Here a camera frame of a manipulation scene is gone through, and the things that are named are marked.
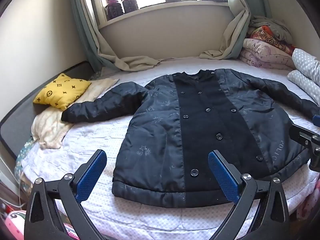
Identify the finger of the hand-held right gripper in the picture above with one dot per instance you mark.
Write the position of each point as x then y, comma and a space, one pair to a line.
300, 131
317, 120

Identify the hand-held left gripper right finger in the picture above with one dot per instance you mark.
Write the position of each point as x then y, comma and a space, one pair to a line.
223, 177

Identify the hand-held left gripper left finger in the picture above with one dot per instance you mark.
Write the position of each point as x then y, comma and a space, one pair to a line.
91, 175

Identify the black padded jacket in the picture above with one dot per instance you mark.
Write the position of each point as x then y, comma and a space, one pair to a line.
200, 130

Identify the white quilted bed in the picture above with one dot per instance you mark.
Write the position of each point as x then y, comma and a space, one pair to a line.
87, 140

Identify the grey polka dot pillow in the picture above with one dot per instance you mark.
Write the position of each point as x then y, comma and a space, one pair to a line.
303, 85
307, 65

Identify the cream knitted blanket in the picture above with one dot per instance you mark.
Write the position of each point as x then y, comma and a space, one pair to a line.
50, 127

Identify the floral bed sheet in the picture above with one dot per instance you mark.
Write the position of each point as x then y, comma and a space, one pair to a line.
21, 155

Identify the purple floral quilt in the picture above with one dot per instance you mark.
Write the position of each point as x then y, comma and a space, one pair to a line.
262, 55

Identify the dark grey headboard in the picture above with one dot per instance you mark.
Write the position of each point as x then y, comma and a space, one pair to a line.
15, 127

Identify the yellow patterned pillow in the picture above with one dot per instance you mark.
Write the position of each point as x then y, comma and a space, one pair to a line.
61, 90

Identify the pink patterned cushion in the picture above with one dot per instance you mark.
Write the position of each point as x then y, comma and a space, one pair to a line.
15, 225

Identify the orange patterned blanket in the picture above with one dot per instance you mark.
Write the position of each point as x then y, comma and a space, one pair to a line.
267, 38

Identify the grey folded cloth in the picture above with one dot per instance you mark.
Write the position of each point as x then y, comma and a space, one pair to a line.
272, 27

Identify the beige and teal curtain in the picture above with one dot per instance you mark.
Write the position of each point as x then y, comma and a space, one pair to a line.
237, 30
85, 30

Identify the dark glass jar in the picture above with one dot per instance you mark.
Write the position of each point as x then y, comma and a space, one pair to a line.
114, 10
130, 3

